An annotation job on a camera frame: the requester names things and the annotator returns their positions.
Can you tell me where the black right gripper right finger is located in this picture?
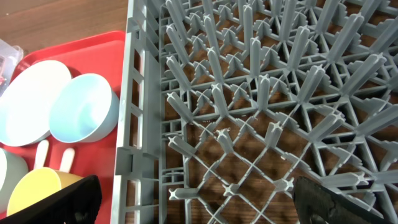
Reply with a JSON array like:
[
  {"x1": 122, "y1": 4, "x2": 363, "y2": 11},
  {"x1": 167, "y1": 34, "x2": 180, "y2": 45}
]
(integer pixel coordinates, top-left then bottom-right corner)
[{"x1": 292, "y1": 176, "x2": 383, "y2": 224}]

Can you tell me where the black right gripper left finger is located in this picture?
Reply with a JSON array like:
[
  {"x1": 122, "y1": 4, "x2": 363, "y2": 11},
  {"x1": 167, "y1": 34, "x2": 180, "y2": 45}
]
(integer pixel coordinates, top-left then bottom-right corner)
[{"x1": 1, "y1": 175, "x2": 102, "y2": 224}]

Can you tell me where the yellow plastic cup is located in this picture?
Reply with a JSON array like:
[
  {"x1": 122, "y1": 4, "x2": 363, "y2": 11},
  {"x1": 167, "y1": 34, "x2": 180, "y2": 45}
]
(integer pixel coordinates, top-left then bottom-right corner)
[{"x1": 6, "y1": 167, "x2": 83, "y2": 217}]

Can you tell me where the mint green bowl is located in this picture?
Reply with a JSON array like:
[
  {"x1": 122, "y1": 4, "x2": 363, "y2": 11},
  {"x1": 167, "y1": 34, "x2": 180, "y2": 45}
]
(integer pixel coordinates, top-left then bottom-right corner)
[{"x1": 1, "y1": 148, "x2": 28, "y2": 213}]

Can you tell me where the light blue bowl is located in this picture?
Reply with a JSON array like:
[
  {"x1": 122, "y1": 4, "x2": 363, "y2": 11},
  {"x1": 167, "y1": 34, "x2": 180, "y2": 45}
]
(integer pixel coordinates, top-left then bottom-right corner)
[{"x1": 49, "y1": 73, "x2": 119, "y2": 143}]

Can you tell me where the grey plastic dishwasher rack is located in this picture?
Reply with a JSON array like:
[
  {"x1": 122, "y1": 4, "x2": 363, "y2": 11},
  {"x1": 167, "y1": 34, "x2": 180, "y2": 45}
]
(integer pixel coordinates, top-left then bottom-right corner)
[{"x1": 111, "y1": 0, "x2": 397, "y2": 223}]

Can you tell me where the clear plastic waste bin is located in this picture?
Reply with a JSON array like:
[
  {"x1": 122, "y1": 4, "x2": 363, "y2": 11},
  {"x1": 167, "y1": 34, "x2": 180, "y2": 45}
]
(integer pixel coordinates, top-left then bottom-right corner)
[{"x1": 0, "y1": 39, "x2": 24, "y2": 95}]

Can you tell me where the white plastic fork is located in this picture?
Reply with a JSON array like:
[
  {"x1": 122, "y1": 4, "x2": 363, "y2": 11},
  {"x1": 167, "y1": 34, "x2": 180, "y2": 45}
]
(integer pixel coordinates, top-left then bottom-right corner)
[{"x1": 59, "y1": 147, "x2": 75, "y2": 173}]

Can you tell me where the white plastic spoon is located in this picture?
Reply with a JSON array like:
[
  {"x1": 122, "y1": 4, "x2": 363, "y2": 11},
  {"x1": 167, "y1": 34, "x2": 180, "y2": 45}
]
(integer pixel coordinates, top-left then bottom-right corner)
[{"x1": 34, "y1": 139, "x2": 49, "y2": 169}]

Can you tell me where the light blue plate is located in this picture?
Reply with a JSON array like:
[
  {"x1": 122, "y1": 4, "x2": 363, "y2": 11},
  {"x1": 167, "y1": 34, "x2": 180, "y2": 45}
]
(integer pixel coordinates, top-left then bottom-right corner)
[{"x1": 1, "y1": 60, "x2": 72, "y2": 147}]

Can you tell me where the red plastic tray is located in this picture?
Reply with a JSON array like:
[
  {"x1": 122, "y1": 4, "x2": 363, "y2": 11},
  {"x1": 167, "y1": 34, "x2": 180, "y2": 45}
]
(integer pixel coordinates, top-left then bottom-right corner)
[{"x1": 13, "y1": 30, "x2": 125, "y2": 223}]

